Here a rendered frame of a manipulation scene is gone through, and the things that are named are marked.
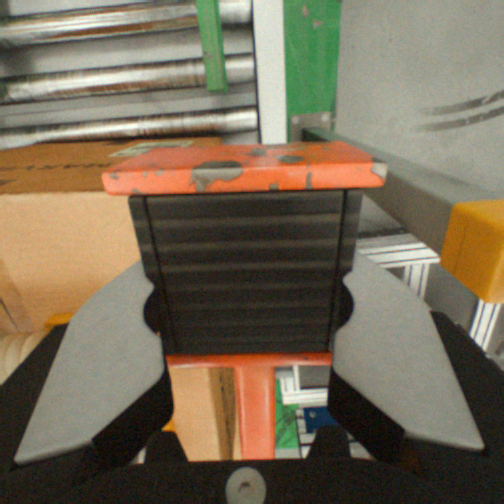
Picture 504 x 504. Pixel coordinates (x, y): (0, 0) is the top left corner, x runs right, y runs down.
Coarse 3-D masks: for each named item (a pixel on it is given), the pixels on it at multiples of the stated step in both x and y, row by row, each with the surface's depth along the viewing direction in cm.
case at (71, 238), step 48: (48, 144) 59; (96, 144) 56; (144, 144) 53; (192, 144) 50; (0, 192) 25; (48, 192) 25; (96, 192) 25; (0, 240) 27; (48, 240) 27; (96, 240) 27; (0, 288) 29; (48, 288) 29; (96, 288) 29; (192, 384) 36; (192, 432) 40
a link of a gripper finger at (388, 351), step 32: (352, 288) 9; (384, 288) 9; (352, 320) 8; (384, 320) 8; (416, 320) 8; (352, 352) 7; (384, 352) 7; (416, 352) 7; (352, 384) 6; (384, 384) 6; (416, 384) 6; (448, 384) 6; (352, 416) 6; (384, 416) 6; (416, 416) 6; (448, 416) 6; (384, 448) 6; (480, 448) 5
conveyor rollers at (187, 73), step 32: (160, 0) 51; (192, 0) 50; (224, 0) 50; (0, 32) 52; (32, 32) 52; (64, 32) 52; (96, 32) 52; (128, 32) 53; (160, 32) 53; (128, 64) 56; (160, 64) 55; (192, 64) 54; (0, 96) 57; (32, 96) 57; (64, 96) 57; (96, 96) 58; (0, 128) 61; (32, 128) 60; (64, 128) 60; (96, 128) 59; (128, 128) 59; (160, 128) 59; (192, 128) 59; (224, 128) 60; (256, 128) 60
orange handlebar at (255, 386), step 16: (240, 368) 14; (256, 368) 14; (272, 368) 15; (240, 384) 15; (256, 384) 15; (272, 384) 15; (240, 400) 16; (256, 400) 15; (272, 400) 16; (240, 416) 16; (256, 416) 16; (272, 416) 16; (240, 432) 17; (256, 432) 17; (272, 432) 17; (256, 448) 18; (272, 448) 18
